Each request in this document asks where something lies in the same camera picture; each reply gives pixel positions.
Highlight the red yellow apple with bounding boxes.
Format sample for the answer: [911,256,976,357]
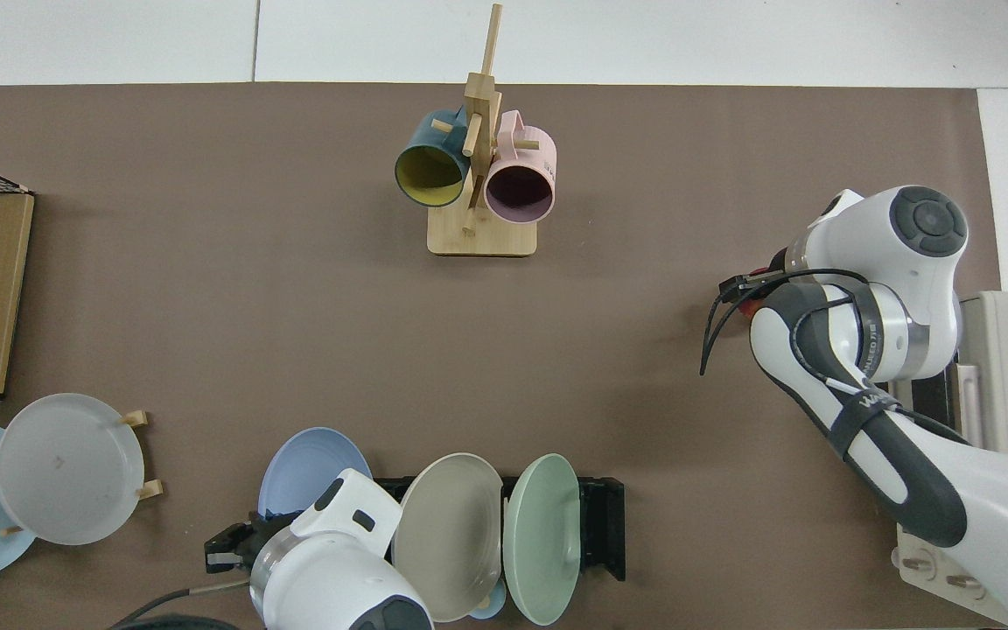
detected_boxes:
[734,261,776,323]

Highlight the wooden plate rack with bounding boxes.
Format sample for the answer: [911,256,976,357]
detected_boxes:
[0,409,165,537]

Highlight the beige plate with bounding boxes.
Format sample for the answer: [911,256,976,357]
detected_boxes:
[391,452,505,624]

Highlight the grey plate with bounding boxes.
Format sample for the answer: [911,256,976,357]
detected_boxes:
[0,393,147,546]

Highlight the black dish rack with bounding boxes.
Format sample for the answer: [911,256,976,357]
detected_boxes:
[373,477,627,584]

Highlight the pale green plate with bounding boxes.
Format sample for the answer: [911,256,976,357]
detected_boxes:
[502,453,582,627]

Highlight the brown table cloth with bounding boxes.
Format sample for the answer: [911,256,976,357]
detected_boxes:
[0,83,1004,630]

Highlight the small blue round thing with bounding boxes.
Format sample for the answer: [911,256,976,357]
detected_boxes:
[467,577,509,621]

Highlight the pink mug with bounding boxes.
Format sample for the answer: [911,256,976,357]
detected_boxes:
[484,109,558,222]

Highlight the wooden cup stand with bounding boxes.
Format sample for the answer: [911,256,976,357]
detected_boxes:
[427,3,540,257]

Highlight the dark blue mug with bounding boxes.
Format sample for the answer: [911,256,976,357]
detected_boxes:
[395,107,473,209]

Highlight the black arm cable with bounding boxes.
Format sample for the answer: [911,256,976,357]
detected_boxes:
[108,579,253,630]
[699,267,874,379]

